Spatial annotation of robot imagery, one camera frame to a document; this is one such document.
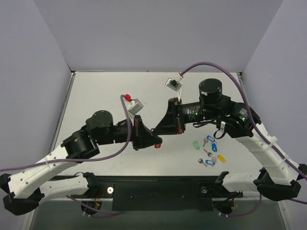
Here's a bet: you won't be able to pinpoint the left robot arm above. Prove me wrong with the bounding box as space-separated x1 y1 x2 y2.
0 110 162 216

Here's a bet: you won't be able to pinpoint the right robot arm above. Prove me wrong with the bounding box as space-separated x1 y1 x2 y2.
152 79 307 201

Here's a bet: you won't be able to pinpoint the blue key tag upper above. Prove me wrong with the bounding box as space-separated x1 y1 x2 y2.
207 135 215 142

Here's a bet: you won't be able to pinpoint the blue key tag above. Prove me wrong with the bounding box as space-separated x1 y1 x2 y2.
207 135 215 142
205 160 216 166
211 142 218 152

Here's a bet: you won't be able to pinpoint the loose silver key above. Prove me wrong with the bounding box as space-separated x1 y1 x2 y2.
203 138 209 147

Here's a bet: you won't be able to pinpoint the green key tag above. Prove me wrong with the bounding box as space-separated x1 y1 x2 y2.
193 141 200 150

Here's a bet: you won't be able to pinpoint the blue key tag middle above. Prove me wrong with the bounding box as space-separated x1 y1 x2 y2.
211 142 218 152

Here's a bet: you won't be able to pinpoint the dark loose key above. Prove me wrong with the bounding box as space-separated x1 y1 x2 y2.
203 149 213 157

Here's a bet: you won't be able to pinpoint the silver key by blue tag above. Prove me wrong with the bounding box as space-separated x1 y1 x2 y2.
198 158 207 167

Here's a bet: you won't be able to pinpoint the blue key tag near front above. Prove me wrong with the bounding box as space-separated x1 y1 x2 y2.
205 160 216 166

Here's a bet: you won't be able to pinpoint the yellow key tag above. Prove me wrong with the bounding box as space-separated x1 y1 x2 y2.
217 155 226 163

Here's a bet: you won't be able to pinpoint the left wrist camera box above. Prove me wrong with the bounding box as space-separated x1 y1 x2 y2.
125 94 143 120

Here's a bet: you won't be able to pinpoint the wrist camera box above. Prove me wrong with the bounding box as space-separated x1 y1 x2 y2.
125 94 143 120
165 73 183 101

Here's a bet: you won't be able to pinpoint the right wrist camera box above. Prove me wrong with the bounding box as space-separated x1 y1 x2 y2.
165 73 183 101

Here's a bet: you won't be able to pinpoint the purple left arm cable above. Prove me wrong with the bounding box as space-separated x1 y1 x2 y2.
0 94 132 173

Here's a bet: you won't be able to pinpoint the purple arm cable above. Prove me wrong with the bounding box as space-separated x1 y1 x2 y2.
0 94 132 173
181 62 307 204

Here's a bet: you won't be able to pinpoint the black front mounting rail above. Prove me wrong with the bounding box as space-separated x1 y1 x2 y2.
72 176 234 211

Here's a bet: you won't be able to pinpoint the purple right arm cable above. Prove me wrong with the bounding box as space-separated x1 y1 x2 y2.
181 62 307 204

